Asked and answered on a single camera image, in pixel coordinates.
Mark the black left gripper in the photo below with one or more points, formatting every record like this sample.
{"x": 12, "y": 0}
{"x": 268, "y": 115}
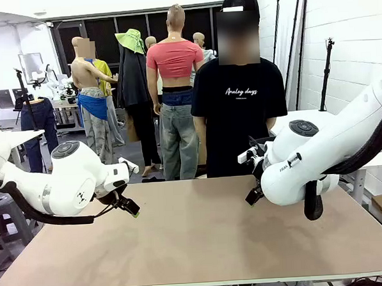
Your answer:
{"x": 118, "y": 195}

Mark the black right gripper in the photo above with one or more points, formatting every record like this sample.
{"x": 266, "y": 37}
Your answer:
{"x": 258, "y": 174}

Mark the person's right forearm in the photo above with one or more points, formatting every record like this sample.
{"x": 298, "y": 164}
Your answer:
{"x": 201, "y": 142}

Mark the person's left forearm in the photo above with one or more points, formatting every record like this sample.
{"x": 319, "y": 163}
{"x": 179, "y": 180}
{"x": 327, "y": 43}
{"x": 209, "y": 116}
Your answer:
{"x": 270, "y": 123}

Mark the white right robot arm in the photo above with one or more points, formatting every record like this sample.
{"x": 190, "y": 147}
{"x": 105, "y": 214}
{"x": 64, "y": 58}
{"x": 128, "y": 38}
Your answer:
{"x": 306, "y": 149}

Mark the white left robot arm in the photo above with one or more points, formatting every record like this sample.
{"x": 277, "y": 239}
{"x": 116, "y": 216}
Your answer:
{"x": 71, "y": 178}

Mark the grey camouflage pants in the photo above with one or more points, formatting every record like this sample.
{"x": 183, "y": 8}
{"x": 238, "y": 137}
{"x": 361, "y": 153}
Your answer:
{"x": 96, "y": 138}

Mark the black block on floor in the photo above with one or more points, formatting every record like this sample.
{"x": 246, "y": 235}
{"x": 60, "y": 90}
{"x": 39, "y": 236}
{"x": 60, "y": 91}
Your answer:
{"x": 152, "y": 179}

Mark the light grey wide jeans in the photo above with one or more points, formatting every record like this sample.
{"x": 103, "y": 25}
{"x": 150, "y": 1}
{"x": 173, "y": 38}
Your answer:
{"x": 178, "y": 140}

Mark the person in black t-shirt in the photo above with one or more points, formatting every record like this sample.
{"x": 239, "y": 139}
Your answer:
{"x": 240, "y": 114}

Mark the blue waist cloth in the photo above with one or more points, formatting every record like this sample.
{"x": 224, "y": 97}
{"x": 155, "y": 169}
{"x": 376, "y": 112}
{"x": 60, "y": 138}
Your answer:
{"x": 94, "y": 104}

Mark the mannequin in black coat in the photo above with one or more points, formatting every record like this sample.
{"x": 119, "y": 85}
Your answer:
{"x": 133, "y": 85}

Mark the dark blue jeans form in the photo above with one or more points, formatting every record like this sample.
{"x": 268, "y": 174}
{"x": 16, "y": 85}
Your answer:
{"x": 37, "y": 119}

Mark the figure in yellow shirt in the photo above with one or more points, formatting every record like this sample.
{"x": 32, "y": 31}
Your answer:
{"x": 102, "y": 72}

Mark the black light stand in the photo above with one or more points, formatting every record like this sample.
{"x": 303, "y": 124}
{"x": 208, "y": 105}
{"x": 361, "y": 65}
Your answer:
{"x": 326, "y": 75}

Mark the shirtless tan mannequin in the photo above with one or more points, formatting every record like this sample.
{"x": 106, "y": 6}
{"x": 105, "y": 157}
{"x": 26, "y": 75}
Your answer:
{"x": 81, "y": 72}

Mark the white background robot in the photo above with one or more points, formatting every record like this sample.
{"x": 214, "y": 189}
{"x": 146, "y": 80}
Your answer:
{"x": 51, "y": 80}

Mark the red crop top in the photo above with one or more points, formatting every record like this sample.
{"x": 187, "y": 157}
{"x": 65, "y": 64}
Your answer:
{"x": 173, "y": 57}

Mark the bald tan mannequin head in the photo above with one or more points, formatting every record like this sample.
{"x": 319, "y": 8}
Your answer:
{"x": 199, "y": 39}
{"x": 150, "y": 42}

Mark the green bucket hat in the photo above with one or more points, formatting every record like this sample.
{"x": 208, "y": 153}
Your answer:
{"x": 129, "y": 40}

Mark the grey framed monitor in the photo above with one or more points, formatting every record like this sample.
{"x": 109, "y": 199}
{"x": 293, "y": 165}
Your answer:
{"x": 30, "y": 66}

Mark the tan mannequin with mohawk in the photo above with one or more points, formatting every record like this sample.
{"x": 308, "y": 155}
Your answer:
{"x": 172, "y": 25}

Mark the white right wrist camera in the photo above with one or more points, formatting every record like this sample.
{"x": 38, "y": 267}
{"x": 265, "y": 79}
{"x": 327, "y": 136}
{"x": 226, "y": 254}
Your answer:
{"x": 246, "y": 156}

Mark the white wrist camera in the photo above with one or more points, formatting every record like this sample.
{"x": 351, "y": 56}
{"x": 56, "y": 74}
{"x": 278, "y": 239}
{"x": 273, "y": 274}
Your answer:
{"x": 246, "y": 156}
{"x": 129, "y": 165}

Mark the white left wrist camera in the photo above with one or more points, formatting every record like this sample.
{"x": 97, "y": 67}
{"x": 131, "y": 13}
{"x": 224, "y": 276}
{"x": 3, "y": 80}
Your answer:
{"x": 129, "y": 165}

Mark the black backdrop stand frame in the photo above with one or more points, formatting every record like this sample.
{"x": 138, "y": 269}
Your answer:
{"x": 301, "y": 47}

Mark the black camera tripod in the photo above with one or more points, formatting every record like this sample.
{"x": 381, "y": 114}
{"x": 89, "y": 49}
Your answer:
{"x": 24, "y": 91}

